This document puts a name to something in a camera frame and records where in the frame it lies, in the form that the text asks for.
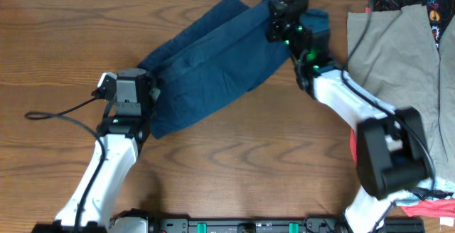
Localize navy blue shorts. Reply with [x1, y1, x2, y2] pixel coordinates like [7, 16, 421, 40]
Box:
[136, 0, 330, 140]

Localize light blue patterned garment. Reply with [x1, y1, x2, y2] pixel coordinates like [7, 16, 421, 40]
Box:
[395, 177, 454, 207]

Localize red garment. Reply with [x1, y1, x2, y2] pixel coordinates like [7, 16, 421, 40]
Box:
[347, 126, 454, 220]

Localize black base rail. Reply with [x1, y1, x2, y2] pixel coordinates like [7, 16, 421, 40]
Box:
[108, 208, 426, 233]

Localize khaki beige shorts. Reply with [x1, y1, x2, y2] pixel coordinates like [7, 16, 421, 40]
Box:
[347, 5, 454, 180]

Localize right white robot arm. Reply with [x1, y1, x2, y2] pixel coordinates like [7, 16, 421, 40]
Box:
[267, 0, 436, 232]

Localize black patterned garment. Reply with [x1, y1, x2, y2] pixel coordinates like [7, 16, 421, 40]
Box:
[373, 0, 454, 50]

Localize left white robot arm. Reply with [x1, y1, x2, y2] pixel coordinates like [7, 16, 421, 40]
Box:
[33, 68, 159, 232]

